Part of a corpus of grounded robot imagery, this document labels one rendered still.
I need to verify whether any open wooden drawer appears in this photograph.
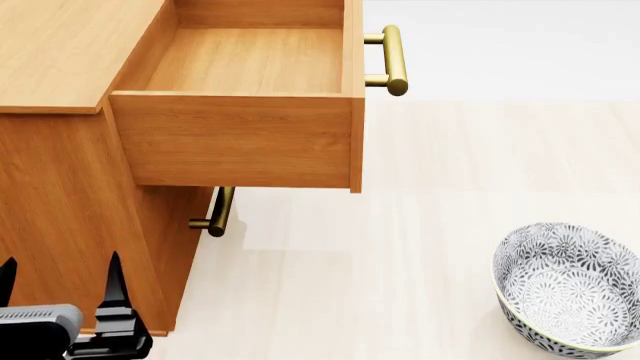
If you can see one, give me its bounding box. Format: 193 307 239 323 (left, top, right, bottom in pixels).
108 0 366 195

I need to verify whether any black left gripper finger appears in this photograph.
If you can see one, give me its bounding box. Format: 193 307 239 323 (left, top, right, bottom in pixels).
0 256 19 308
97 250 133 309

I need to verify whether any brass drawer handle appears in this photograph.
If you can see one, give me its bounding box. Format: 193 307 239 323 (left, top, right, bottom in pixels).
363 24 409 98
188 186 236 238

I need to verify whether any wooden cabinet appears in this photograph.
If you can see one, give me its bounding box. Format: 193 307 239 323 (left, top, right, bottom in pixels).
0 0 236 338

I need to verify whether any black white patterned bowl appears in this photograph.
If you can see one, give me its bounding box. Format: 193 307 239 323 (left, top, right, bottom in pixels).
491 222 640 360

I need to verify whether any grey gripper camera box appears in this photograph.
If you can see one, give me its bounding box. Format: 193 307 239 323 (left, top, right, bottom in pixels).
0 303 85 360

